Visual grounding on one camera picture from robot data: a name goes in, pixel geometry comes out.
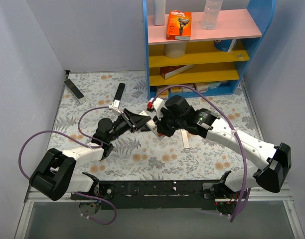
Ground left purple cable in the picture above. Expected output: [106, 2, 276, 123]
[18, 106, 118, 226]

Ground black and silver remote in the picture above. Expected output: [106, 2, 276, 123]
[64, 79, 86, 104]

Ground light blue small pack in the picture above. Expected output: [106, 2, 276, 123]
[208, 81, 221, 89]

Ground blue shelf unit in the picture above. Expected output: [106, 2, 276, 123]
[142, 0, 276, 99]

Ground orange razor box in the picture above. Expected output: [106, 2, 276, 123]
[166, 10, 192, 41]

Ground white remote battery cover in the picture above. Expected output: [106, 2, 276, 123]
[181, 129, 190, 149]

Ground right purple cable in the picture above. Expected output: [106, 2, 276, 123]
[150, 84, 252, 224]

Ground slim black remote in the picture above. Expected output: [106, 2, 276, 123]
[114, 83, 126, 102]

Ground blue round tin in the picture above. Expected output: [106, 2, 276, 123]
[214, 39, 238, 52]

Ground white orange small box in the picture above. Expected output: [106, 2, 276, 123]
[194, 82, 209, 93]

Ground white remote control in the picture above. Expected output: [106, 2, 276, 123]
[145, 119, 163, 140]

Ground black remote with buttons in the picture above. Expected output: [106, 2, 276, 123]
[140, 125, 150, 132]

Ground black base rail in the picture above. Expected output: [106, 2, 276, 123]
[71, 180, 248, 214]

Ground white tall bottle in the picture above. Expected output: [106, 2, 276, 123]
[153, 0, 166, 26]

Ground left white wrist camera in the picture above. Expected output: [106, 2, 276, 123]
[108, 100, 122, 116]

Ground purple cable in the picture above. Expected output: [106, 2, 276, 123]
[18, 106, 118, 226]
[150, 84, 252, 224]

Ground orange snack box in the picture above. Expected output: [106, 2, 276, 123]
[156, 86, 169, 99]

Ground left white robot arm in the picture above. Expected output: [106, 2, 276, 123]
[29, 109, 155, 201]

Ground red and white flat box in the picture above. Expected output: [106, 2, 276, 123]
[159, 64, 195, 79]

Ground white cylinder container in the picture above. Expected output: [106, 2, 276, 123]
[164, 42, 187, 58]

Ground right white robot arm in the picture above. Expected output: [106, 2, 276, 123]
[148, 95, 292, 198]

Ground clear plastic bottle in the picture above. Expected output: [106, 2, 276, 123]
[201, 0, 223, 30]

